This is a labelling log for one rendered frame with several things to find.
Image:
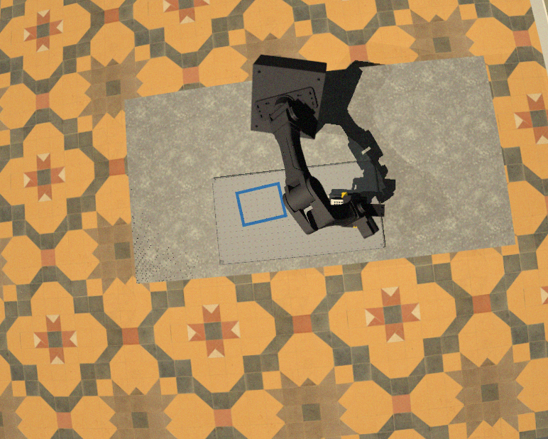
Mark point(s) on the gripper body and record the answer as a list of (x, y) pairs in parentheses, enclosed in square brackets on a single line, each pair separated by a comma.
[(348, 198)]

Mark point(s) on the blue tape rectangle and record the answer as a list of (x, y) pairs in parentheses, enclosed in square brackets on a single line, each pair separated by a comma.
[(262, 220)]

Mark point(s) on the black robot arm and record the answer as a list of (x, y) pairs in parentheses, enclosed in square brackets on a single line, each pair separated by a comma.
[(303, 190)]

